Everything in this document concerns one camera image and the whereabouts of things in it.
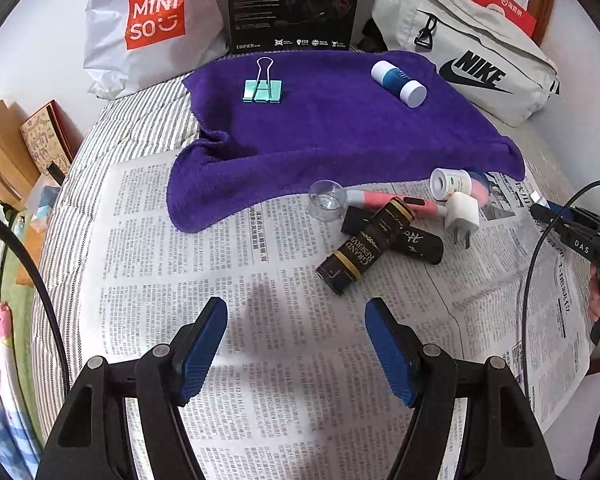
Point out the black headphone box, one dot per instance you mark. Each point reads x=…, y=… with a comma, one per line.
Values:
x=290, y=5

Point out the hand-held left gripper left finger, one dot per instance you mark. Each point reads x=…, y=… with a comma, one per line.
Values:
x=202, y=347

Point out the grey waist bag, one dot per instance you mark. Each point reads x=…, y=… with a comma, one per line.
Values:
x=480, y=40

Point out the pink and blue printed cloth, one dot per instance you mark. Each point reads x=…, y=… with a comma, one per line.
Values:
x=0, y=390

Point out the white and blue bottle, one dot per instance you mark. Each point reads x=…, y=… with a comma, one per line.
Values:
x=395, y=80

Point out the pink pen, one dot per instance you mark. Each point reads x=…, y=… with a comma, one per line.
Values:
x=367, y=198

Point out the newspaper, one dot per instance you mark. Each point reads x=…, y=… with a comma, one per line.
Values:
x=180, y=240

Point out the purple towel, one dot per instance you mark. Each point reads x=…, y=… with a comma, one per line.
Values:
x=330, y=125

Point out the teal binder clip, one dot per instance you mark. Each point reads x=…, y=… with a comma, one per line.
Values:
x=262, y=91

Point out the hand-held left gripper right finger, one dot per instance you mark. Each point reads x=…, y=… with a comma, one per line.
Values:
x=390, y=352

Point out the brown printed box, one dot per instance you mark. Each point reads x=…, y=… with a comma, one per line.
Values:
x=45, y=135

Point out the clear plastic cap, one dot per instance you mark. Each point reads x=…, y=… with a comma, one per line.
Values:
x=327, y=202

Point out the white jar with green label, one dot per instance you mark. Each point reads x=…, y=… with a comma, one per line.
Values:
x=445, y=182

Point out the white charger plug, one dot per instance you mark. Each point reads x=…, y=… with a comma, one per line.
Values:
x=462, y=212

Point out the light wooden furniture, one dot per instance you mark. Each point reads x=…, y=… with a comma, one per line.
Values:
x=0, y=150

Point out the dark wooden headboard post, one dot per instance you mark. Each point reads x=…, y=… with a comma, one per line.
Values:
x=542, y=0

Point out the black tube with gold bands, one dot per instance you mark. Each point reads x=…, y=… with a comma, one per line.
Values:
x=360, y=255

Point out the white plastic shopping bag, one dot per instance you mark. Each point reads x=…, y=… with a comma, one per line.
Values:
x=110, y=35

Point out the light blue plastic packet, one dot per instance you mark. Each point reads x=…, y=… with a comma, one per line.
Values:
x=42, y=210

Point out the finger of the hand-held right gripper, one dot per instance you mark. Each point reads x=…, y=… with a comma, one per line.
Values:
x=555, y=217
x=560, y=209

